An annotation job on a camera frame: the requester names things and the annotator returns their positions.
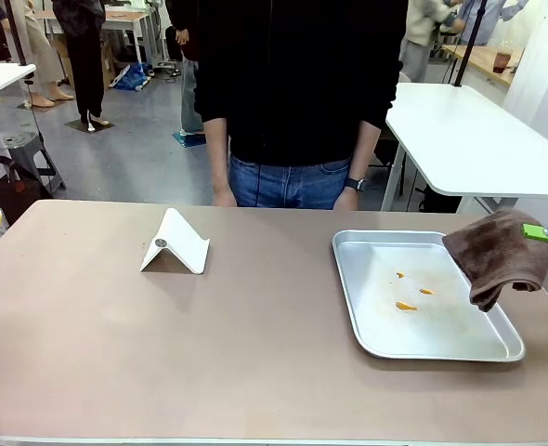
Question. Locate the brown cloth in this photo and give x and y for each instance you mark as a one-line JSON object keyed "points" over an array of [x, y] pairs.
{"points": [[497, 251]]}

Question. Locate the person's right forearm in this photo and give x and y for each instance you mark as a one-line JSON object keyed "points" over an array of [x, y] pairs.
{"points": [[217, 151]]}

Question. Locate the person's left forearm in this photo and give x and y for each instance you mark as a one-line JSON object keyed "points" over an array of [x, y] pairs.
{"points": [[364, 151]]}

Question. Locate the person's left hand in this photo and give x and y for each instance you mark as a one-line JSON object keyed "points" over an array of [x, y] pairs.
{"points": [[347, 200]]}

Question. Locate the person's right hand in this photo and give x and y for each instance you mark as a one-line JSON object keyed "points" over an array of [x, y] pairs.
{"points": [[224, 197]]}

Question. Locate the large white table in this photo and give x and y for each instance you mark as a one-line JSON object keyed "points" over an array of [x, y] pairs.
{"points": [[478, 139]]}

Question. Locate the silver metal tray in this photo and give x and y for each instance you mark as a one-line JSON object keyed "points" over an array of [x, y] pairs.
{"points": [[418, 334]]}

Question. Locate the brown cup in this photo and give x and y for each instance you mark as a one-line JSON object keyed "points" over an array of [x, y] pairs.
{"points": [[501, 62]]}

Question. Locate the wooden workbench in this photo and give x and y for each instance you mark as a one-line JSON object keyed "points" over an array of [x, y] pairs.
{"points": [[483, 58]]}

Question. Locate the black wristwatch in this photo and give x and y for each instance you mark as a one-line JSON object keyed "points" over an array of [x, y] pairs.
{"points": [[355, 184]]}

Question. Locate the black pole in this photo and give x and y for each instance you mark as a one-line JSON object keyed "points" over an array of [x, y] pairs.
{"points": [[17, 32], [469, 42]]}

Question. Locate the bystander in blue shirt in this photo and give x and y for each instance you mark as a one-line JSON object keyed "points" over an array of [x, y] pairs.
{"points": [[492, 21]]}

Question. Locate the bystander in cream jacket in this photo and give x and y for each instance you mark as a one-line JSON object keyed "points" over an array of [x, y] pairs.
{"points": [[422, 32]]}

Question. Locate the blue jeans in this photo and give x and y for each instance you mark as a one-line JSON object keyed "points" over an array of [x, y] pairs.
{"points": [[288, 186]]}

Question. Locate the black sweater torso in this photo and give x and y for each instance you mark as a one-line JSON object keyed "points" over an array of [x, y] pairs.
{"points": [[297, 79]]}

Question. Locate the white folded stand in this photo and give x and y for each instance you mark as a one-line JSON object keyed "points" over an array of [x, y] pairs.
{"points": [[181, 241]]}

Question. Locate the teal floor plate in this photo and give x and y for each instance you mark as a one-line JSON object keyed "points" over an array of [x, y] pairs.
{"points": [[186, 138]]}

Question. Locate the bystander in light jeans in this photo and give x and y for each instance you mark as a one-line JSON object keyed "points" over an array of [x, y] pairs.
{"points": [[188, 93]]}

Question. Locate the blue plastic bag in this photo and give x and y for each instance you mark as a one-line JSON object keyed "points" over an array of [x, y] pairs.
{"points": [[132, 76]]}

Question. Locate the cardboard box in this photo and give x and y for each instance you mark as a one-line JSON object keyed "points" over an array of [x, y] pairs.
{"points": [[108, 65]]}

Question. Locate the wooden top table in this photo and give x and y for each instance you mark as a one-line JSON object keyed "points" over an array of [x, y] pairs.
{"points": [[125, 18]]}

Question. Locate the brown floor plate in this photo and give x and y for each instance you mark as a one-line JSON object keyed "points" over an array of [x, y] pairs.
{"points": [[76, 126]]}

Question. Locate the bystander in black trousers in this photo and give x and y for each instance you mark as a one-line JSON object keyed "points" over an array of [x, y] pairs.
{"points": [[86, 60]]}

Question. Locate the bystander in beige trousers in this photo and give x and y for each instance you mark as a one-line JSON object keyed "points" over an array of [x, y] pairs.
{"points": [[42, 56]]}

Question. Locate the grey stool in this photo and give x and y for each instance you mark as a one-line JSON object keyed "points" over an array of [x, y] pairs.
{"points": [[18, 144]]}

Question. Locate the black bag red trim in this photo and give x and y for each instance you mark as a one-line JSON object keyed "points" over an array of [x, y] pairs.
{"points": [[9, 195]]}

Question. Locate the small white table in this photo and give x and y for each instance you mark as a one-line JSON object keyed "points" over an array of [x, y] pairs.
{"points": [[0, 79]]}

